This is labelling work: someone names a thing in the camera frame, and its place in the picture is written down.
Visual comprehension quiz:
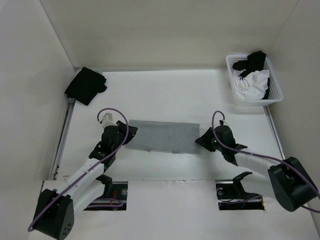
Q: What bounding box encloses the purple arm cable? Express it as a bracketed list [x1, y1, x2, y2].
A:
[211, 110, 320, 213]
[27, 107, 130, 232]

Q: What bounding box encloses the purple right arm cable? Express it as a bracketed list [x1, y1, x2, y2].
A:
[211, 110, 320, 213]

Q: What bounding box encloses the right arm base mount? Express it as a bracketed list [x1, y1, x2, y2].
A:
[215, 171, 265, 211]

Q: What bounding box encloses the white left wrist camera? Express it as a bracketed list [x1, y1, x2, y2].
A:
[100, 112, 116, 128]

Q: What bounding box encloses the grey tank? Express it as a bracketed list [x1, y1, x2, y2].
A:
[126, 119, 200, 155]
[90, 67, 103, 75]

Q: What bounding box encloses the folded grey tank top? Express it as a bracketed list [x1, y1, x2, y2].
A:
[90, 67, 103, 75]

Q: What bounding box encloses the white plastic basket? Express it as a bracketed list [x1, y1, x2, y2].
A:
[225, 54, 284, 107]

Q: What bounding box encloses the folded black tank top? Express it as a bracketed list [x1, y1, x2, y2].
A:
[64, 67, 108, 106]

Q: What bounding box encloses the white tank top in basket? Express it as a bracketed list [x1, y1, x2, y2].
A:
[232, 70, 270, 100]

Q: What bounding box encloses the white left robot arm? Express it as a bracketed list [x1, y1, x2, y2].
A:
[28, 121, 138, 240]

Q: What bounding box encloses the black tank top in basket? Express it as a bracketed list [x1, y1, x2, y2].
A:
[232, 50, 267, 78]

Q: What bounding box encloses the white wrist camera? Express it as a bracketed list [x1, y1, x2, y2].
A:
[100, 112, 116, 128]
[219, 119, 229, 126]

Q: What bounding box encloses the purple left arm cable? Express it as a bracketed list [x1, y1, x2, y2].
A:
[27, 107, 130, 232]

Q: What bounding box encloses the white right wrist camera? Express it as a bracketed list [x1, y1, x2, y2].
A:
[219, 119, 229, 126]

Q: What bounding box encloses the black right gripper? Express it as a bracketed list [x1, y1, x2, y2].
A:
[195, 127, 225, 152]

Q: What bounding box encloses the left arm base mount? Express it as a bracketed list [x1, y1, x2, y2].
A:
[84, 175, 129, 211]

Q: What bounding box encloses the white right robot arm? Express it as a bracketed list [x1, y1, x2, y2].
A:
[195, 125, 320, 212]

